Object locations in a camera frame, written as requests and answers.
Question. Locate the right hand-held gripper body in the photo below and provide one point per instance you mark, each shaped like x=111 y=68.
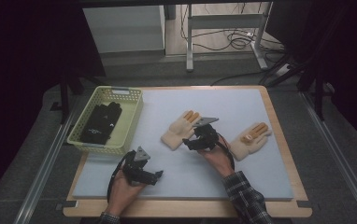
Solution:
x=206 y=135

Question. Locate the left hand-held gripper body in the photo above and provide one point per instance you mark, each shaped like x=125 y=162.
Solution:
x=136 y=169

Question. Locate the cream glove with orange fingers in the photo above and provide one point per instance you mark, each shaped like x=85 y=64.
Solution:
x=179 y=130
x=251 y=141

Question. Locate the yellow-green plastic basket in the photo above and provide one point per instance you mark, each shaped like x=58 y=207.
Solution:
x=126 y=124

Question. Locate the person's right hand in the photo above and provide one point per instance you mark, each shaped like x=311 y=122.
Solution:
x=218 y=157

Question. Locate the person's left hand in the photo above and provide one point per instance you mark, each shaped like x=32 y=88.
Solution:
x=125 y=193

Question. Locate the grey foam mat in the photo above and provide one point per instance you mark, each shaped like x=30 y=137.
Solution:
x=179 y=180

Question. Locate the black stand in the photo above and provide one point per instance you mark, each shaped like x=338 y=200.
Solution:
x=64 y=99
x=318 y=93

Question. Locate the white power strip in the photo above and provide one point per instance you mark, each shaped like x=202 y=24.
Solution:
x=283 y=69

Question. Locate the white cabinet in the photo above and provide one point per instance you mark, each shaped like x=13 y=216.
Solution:
x=126 y=28

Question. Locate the dark curtain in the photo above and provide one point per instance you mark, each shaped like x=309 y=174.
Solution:
x=27 y=62
x=338 y=56

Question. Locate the black table corner bracket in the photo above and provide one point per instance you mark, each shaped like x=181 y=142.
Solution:
x=305 y=204
x=67 y=204

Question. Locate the metal floor rail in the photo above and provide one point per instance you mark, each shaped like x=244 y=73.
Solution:
x=343 y=161
x=41 y=174

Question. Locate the grey metal desk frame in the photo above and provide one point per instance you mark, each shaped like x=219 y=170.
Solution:
x=223 y=21

